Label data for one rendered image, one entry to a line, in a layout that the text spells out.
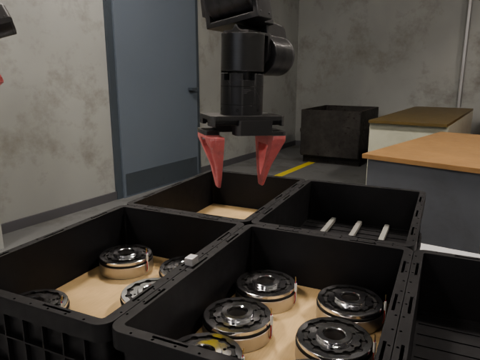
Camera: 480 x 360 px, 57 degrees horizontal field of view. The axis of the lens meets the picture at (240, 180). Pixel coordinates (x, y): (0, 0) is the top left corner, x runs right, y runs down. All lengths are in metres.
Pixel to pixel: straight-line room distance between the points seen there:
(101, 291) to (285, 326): 0.34
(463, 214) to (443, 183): 0.19
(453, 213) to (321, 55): 5.24
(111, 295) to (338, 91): 6.78
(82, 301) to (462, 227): 2.16
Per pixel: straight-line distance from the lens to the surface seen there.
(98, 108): 4.32
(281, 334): 0.70
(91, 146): 4.28
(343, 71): 7.39
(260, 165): 0.64
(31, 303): 0.63
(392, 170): 2.71
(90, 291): 0.86
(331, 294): 0.75
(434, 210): 2.67
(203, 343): 0.62
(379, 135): 4.67
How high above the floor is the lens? 1.21
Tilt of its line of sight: 14 degrees down
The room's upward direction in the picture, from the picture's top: straight up
